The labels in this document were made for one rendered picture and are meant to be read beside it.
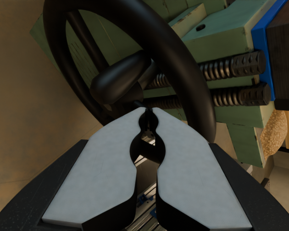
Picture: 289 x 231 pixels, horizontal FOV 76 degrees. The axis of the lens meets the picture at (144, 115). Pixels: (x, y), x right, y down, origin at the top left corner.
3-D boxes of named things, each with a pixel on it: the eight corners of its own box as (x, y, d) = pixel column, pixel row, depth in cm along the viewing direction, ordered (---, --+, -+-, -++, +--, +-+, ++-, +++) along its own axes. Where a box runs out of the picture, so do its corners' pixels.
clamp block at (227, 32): (172, 40, 25) (243, 20, 18) (218, 2, 31) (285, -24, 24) (205, 123, 32) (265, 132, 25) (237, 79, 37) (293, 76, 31)
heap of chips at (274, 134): (259, 136, 40) (275, 139, 38) (277, 101, 46) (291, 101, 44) (265, 161, 44) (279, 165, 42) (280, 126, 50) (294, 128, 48)
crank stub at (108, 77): (103, 113, 15) (82, 91, 15) (148, 75, 18) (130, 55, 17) (110, 104, 13) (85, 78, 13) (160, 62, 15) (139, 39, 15)
